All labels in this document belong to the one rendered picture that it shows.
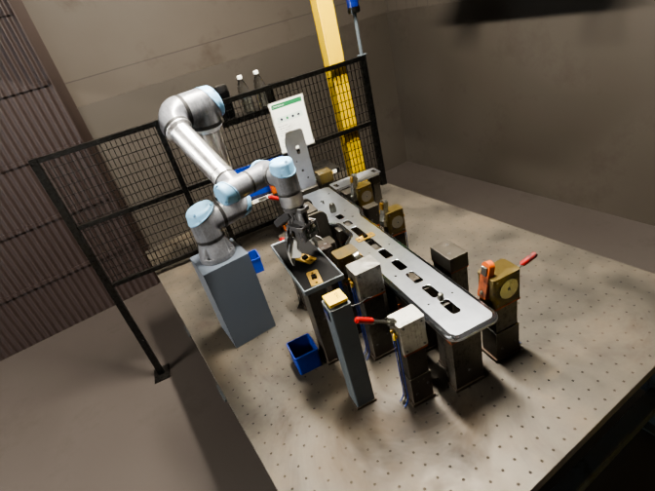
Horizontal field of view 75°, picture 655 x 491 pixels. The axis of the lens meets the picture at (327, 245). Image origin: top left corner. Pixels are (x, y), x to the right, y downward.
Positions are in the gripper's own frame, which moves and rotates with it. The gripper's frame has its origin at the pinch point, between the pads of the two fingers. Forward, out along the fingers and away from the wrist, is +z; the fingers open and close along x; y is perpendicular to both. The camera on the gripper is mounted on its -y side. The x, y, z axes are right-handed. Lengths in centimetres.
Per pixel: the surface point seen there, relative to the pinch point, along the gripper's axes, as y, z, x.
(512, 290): 59, 19, 31
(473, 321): 55, 18, 12
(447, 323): 49, 18, 8
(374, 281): 20.5, 12.3, 10.4
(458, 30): -92, -20, 299
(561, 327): 69, 48, 52
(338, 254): 0.4, 9.7, 15.4
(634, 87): 47, 22, 260
